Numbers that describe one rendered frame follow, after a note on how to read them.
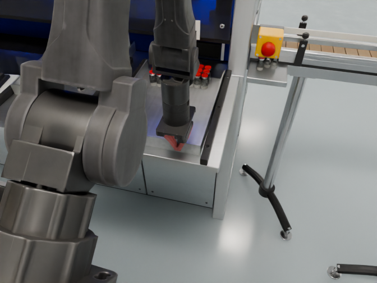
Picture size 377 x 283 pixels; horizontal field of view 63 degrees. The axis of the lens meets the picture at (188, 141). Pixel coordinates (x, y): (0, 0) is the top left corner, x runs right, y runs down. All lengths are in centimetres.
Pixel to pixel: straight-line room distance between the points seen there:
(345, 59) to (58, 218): 102
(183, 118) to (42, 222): 44
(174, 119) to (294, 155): 148
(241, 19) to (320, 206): 121
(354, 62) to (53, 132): 101
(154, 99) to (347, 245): 125
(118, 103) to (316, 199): 169
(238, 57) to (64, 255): 84
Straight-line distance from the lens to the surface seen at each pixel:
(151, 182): 156
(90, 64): 26
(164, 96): 62
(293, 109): 128
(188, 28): 53
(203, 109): 88
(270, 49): 94
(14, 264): 26
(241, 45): 98
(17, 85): 104
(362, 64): 116
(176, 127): 65
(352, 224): 186
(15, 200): 26
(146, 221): 168
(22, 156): 27
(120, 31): 28
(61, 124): 27
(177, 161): 74
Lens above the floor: 143
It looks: 45 degrees down
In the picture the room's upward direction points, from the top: straight up
